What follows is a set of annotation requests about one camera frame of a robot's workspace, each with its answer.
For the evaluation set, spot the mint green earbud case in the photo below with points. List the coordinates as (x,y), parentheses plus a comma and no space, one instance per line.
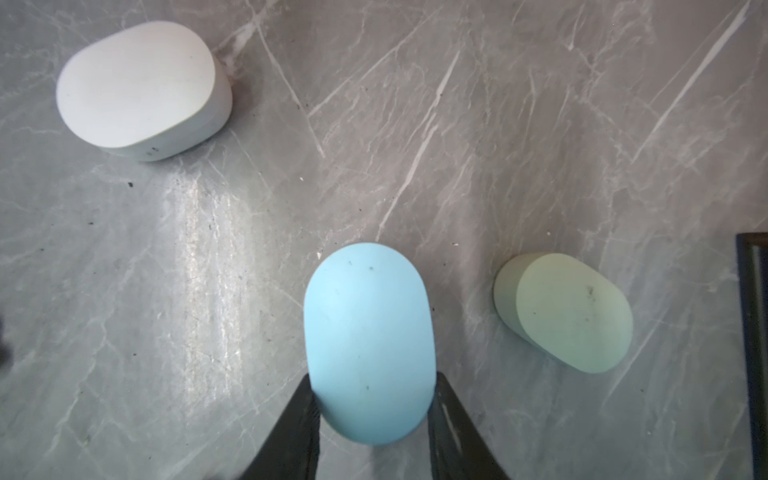
(565,308)

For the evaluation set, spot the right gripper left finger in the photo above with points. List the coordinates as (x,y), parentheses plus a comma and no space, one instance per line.
(292,449)

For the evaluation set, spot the white earbud case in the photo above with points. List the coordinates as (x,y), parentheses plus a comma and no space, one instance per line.
(147,93)

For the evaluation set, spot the blue earbud case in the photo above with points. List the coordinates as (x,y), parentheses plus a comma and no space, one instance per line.
(370,343)

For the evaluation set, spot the black grey checkerboard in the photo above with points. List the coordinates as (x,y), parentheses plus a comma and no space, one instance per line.
(751,251)

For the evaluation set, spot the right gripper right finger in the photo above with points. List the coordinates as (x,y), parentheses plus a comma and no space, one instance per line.
(457,450)

